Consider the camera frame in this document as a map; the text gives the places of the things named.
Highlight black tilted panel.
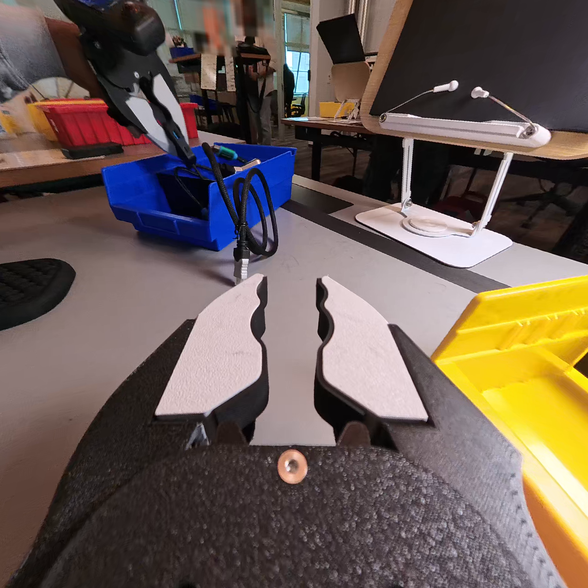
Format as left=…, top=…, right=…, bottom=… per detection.
left=316, top=13, right=366, bottom=65

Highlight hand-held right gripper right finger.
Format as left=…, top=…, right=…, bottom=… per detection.
left=314, top=276, right=429, bottom=435

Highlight thin white tipped wire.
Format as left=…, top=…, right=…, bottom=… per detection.
left=471, top=86, right=536, bottom=127
left=386, top=80, right=460, bottom=115

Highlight beige cardboard stand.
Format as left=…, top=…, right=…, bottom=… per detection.
left=331, top=61, right=372, bottom=104

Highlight white metal stand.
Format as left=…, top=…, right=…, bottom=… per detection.
left=355, top=112, right=552, bottom=268

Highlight red ribbed bin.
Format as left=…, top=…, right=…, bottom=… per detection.
left=37, top=99, right=199, bottom=148

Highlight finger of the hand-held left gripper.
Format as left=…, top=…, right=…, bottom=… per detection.
left=152, top=73, right=190, bottom=149
left=125, top=93, right=169, bottom=153

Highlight blue storage bin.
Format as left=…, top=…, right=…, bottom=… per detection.
left=101, top=143, right=298, bottom=252

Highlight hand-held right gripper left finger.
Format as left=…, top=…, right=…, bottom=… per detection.
left=155, top=274, right=270, bottom=435

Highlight red storage box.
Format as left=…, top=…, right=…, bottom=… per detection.
left=436, top=193, right=488, bottom=217

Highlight wooden table with bins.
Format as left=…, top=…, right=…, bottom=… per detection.
left=0, top=131, right=246, bottom=189

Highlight black board with wooden edge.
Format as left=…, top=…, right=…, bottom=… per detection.
left=360, top=0, right=588, bottom=160

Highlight yellow divided storage bin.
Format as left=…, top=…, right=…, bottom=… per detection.
left=431, top=276, right=588, bottom=575

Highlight person's left forearm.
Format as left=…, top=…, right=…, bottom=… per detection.
left=0, top=5, right=102, bottom=104

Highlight black braided cable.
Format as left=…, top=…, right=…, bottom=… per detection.
left=201, top=142, right=279, bottom=285

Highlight black lectern stand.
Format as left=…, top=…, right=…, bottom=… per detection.
left=232, top=43, right=272, bottom=143

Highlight wooden table with black legs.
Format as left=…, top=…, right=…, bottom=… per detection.
left=281, top=115, right=368, bottom=182

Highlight black flat case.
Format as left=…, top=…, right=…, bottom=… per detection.
left=61, top=142, right=125, bottom=160

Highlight white paper sheets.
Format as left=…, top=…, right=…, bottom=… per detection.
left=201, top=53, right=237, bottom=92

